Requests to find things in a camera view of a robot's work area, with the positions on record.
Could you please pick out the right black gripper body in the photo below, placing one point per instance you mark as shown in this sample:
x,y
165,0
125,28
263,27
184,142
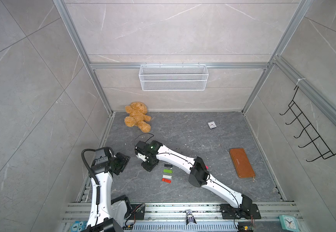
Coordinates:
x,y
149,165

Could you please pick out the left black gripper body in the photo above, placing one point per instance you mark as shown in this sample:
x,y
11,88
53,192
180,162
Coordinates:
x,y
118,163

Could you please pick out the white usb drive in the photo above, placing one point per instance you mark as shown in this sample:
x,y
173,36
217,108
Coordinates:
x,y
167,177

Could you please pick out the green usb drive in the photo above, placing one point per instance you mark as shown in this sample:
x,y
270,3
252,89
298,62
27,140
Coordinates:
x,y
167,171

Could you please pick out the red usb drive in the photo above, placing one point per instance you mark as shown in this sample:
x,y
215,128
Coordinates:
x,y
166,180

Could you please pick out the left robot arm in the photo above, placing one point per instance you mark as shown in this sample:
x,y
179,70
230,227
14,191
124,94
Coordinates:
x,y
106,214

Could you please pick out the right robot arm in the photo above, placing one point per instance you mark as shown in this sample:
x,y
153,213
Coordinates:
x,y
199,175

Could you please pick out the brown teddy bear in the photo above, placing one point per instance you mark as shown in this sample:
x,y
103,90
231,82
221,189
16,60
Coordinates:
x,y
138,116

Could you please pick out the small purple figurine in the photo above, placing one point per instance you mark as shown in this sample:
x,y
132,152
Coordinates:
x,y
190,217

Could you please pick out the light blue device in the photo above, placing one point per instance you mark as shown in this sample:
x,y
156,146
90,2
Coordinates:
x,y
77,226

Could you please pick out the small square clock face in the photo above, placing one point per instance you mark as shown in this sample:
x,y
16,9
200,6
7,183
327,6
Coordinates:
x,y
212,125

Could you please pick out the brown leather wallet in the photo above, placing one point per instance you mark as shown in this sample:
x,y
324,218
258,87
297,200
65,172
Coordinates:
x,y
242,164

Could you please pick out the teal alarm clock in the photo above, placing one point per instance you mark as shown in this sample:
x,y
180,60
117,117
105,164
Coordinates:
x,y
289,223

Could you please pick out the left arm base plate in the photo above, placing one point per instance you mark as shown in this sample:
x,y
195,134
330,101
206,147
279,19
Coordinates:
x,y
136,211

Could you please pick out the white wire mesh basket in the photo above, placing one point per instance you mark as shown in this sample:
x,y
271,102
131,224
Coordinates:
x,y
173,77

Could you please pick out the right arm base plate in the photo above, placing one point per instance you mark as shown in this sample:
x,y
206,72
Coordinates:
x,y
229,212

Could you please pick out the black wire hook rack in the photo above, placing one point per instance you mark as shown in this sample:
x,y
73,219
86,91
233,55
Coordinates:
x,y
307,129

